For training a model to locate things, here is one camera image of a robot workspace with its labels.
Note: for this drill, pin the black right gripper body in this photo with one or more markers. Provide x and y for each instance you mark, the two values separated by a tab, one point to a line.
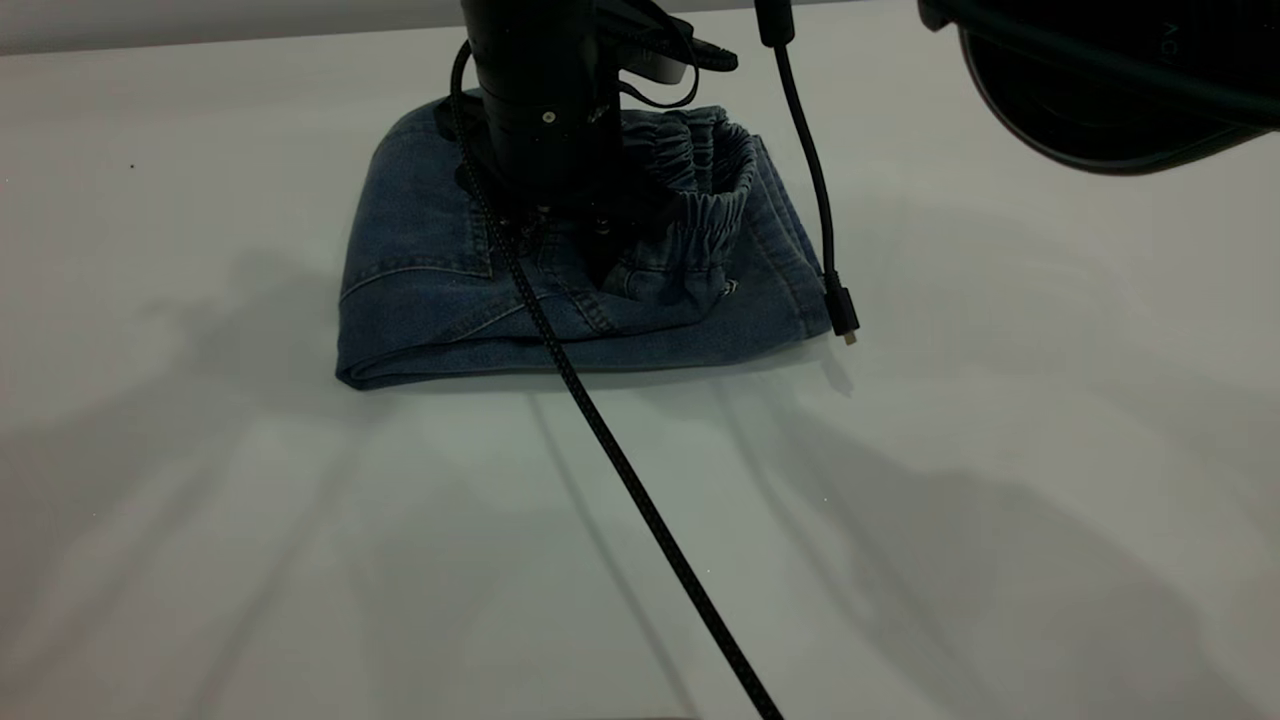
570	235

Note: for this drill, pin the blue denim pants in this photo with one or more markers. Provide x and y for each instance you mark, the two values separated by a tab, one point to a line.
420	250

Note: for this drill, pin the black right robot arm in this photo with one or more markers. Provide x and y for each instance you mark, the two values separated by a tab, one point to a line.
540	100

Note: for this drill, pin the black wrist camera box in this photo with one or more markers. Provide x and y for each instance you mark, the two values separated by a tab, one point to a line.
660	55

